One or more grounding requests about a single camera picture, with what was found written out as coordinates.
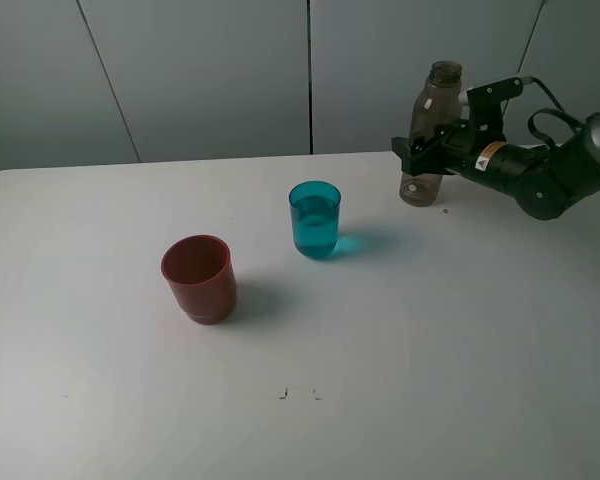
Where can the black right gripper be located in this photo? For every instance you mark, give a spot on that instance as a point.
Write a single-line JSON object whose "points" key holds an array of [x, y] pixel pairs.
{"points": [[487, 159]]}

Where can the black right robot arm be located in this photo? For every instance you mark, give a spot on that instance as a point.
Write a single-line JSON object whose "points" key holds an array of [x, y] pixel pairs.
{"points": [[576, 162]]}

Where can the teal translucent plastic cup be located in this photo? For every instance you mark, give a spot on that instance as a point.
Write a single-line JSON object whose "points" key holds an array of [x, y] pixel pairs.
{"points": [[315, 209]]}

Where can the grey translucent water bottle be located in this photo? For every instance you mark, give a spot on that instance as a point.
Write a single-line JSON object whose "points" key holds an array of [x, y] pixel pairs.
{"points": [[437, 105]]}

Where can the red plastic cup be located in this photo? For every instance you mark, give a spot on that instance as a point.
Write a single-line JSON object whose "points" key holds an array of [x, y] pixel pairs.
{"points": [[199, 271]]}

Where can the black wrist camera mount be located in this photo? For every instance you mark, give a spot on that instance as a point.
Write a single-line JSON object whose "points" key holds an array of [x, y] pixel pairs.
{"points": [[485, 102]]}

